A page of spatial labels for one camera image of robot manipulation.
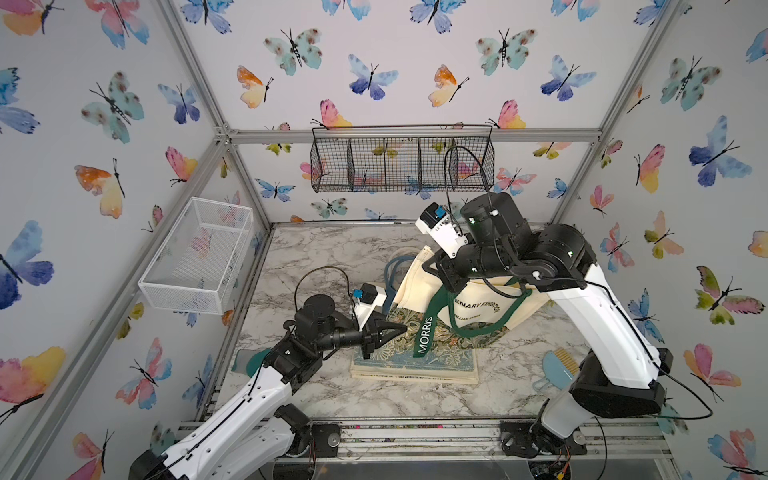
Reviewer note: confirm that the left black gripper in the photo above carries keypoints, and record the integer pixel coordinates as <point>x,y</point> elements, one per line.
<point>368,337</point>

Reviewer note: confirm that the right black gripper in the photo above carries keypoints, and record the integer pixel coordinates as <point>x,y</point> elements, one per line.
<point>448,272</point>

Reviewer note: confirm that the green handled canvas tote bag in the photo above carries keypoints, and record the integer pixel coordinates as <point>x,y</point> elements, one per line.
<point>474,318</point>

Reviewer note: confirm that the blue handled canvas tote bag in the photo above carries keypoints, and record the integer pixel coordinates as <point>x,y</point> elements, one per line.
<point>398,352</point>

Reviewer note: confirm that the starry night canvas tote bag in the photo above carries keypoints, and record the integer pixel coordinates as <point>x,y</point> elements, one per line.
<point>360,371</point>

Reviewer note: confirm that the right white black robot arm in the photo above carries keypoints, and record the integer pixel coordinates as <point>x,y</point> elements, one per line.
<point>619,378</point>

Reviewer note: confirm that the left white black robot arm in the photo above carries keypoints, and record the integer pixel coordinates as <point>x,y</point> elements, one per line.
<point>260,423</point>

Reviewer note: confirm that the green rubber glove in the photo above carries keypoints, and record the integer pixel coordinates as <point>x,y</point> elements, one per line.
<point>248,361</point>

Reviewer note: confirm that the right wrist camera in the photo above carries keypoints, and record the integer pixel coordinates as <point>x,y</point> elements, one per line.
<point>438,223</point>

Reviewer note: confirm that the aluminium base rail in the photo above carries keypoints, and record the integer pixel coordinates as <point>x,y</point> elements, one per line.
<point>414,439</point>

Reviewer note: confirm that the black wire wall basket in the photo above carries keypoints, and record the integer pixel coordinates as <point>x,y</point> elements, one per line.
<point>415,159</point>

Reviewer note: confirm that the white mesh wall basket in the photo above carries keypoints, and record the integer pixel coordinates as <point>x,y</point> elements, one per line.
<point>195,267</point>

